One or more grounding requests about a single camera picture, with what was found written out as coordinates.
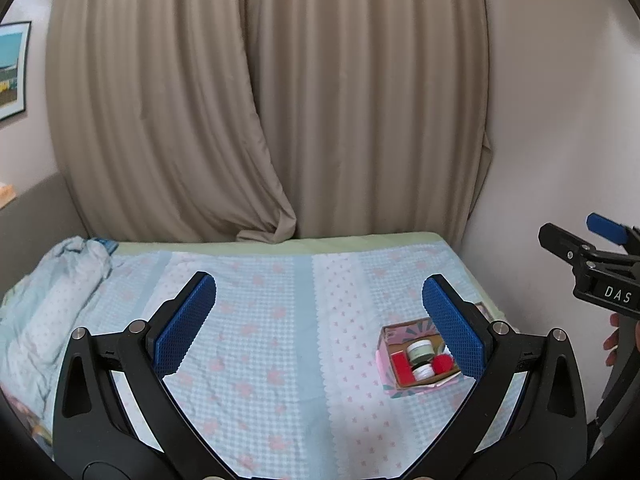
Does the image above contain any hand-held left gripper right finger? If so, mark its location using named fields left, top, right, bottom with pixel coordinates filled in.
left=410, top=274, right=588, bottom=480

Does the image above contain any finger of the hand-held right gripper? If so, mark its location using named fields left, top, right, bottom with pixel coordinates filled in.
left=586, top=213, right=640, bottom=257
left=538, top=223, right=603, bottom=272

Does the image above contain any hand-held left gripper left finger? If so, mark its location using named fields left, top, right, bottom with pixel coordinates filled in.
left=52, top=271, right=236, bottom=480

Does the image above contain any small cardboard box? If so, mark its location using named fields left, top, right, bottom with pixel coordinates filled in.
left=375, top=301, right=493, bottom=400

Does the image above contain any red cosmetic carton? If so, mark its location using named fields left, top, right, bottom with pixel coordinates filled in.
left=391, top=352, right=415, bottom=386

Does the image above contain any person's right hand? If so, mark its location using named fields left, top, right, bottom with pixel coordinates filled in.
left=603, top=311, right=640, bottom=367

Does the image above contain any green jar with white lid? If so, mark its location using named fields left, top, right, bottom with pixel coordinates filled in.
left=406, top=341, right=434, bottom=365

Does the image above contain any checked floral blanket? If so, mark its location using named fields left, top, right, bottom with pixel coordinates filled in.
left=0, top=240, right=506, bottom=480

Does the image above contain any crumpled light blue quilt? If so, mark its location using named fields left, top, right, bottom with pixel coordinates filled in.
left=0, top=236, right=118, bottom=401

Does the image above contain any light green bed sheet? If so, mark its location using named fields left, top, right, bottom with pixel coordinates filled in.
left=112, top=231, right=506, bottom=321

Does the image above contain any grey-brown headboard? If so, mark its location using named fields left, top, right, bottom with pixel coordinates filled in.
left=0, top=172, right=91, bottom=306

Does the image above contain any colourful printed item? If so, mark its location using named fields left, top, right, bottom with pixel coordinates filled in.
left=10, top=395, right=53, bottom=448

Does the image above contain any beige curtain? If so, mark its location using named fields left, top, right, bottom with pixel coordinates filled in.
left=45, top=0, right=496, bottom=246

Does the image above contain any framed wall poster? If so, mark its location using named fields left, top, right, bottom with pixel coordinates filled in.
left=0, top=21, right=32, bottom=122

